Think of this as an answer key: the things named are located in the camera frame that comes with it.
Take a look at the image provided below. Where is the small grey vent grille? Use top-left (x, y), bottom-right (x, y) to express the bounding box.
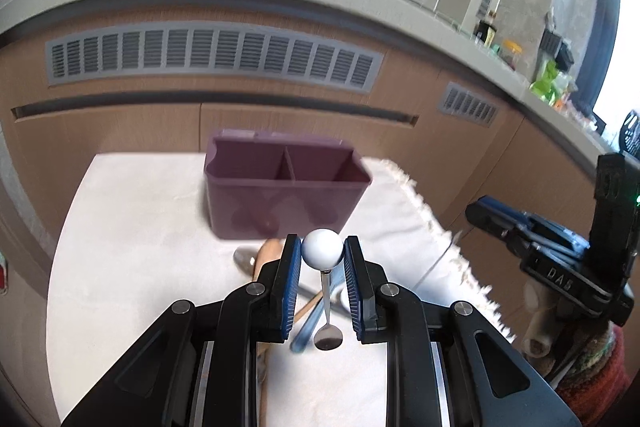
top-left (437, 82), bottom-right (501, 128)

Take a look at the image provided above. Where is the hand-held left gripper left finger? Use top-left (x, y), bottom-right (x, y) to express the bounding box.
top-left (60, 234), bottom-right (303, 427)

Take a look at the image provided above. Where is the large grey vent grille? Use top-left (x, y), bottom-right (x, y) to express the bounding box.
top-left (45, 21), bottom-right (386, 94)

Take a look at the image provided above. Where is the blue translucent utensil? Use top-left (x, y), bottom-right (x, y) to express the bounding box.
top-left (290, 269), bottom-right (346, 353)

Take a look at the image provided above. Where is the jar with yellow lid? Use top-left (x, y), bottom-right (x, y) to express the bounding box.
top-left (501, 39), bottom-right (523, 68)

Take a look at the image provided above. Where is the dark sauce bottle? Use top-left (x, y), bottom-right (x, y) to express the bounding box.
top-left (474, 19), bottom-right (496, 45)

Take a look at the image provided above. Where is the green plastic bag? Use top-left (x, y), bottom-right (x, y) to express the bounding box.
top-left (530, 59), bottom-right (571, 105)

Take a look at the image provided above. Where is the white fringed cloth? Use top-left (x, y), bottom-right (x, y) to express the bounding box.
top-left (46, 152), bottom-right (516, 427)

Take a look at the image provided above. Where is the black plastic basket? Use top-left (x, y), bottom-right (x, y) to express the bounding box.
top-left (617, 109), bottom-right (640, 158)

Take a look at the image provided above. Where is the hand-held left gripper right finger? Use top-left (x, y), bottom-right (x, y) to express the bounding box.
top-left (342, 235), bottom-right (583, 427)

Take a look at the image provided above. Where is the person's right forearm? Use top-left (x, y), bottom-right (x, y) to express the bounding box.
top-left (547, 322), bottom-right (640, 427)

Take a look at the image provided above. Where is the small spoon with white ball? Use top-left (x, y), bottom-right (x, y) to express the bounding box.
top-left (301, 229), bottom-right (346, 351)

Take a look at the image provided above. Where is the wooden spoon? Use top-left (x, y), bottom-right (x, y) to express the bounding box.
top-left (250, 238), bottom-right (288, 280)

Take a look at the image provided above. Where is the person's right hand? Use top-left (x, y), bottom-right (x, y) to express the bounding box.
top-left (520, 282), bottom-right (567, 360)

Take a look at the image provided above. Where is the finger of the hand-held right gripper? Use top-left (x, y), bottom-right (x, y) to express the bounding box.
top-left (465, 201), bottom-right (544, 259)
top-left (477, 195), bottom-right (592, 254)

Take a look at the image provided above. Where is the purple utensil box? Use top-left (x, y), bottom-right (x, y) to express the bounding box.
top-left (202, 129), bottom-right (373, 240)

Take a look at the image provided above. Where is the window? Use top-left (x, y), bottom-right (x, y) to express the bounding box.
top-left (592, 0), bottom-right (640, 122)

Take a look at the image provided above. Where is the black knife holder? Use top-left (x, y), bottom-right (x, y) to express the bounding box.
top-left (541, 14), bottom-right (573, 70)

